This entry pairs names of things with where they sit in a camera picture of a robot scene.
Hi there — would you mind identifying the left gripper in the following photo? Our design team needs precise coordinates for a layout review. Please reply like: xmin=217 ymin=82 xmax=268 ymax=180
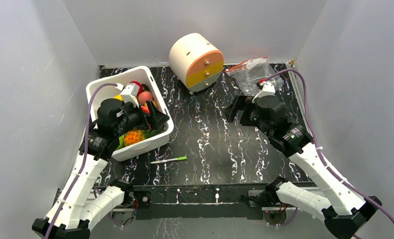
xmin=114 ymin=100 xmax=169 ymax=136

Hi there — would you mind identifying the toy orange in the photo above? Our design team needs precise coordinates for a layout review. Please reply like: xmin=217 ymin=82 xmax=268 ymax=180
xmin=144 ymin=100 xmax=157 ymax=109

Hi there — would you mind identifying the clear zip top bag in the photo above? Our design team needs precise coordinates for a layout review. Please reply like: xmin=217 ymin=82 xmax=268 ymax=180
xmin=226 ymin=57 xmax=284 ymax=97

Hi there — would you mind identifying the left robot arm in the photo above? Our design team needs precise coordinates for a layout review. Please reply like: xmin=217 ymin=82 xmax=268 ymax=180
xmin=32 ymin=98 xmax=170 ymax=239

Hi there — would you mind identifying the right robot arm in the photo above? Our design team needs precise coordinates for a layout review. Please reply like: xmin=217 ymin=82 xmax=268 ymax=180
xmin=225 ymin=95 xmax=381 ymax=239

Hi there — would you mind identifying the toy peach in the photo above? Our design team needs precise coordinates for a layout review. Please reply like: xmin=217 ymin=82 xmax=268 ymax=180
xmin=138 ymin=91 xmax=153 ymax=105

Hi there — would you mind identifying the toy pineapple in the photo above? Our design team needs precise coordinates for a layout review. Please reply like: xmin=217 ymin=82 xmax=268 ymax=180
xmin=123 ymin=129 xmax=164 ymax=147

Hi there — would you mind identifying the red toy apple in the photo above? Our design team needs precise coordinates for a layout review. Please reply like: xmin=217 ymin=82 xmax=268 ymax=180
xmin=130 ymin=81 xmax=142 ymax=95

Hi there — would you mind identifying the yellow toy banana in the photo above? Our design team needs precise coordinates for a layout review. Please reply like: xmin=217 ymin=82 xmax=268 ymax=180
xmin=114 ymin=95 xmax=123 ymax=101

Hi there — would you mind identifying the white plastic bin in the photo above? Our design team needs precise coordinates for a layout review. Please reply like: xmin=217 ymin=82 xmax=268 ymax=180
xmin=80 ymin=66 xmax=173 ymax=161

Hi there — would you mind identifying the round mini drawer cabinet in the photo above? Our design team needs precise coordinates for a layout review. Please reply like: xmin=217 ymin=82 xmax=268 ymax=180
xmin=169 ymin=33 xmax=224 ymax=94

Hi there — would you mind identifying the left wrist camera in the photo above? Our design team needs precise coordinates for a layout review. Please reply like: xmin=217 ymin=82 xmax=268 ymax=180
xmin=120 ymin=82 xmax=139 ymax=108

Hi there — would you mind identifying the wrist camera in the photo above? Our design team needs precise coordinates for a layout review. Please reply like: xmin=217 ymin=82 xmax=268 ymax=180
xmin=252 ymin=78 xmax=276 ymax=103
xmin=120 ymin=82 xmax=139 ymax=108

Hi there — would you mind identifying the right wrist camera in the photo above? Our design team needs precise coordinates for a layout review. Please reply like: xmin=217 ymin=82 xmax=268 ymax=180
xmin=252 ymin=78 xmax=276 ymax=103

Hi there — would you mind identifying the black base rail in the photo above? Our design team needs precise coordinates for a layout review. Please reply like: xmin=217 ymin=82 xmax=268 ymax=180
xmin=133 ymin=183 xmax=267 ymax=220

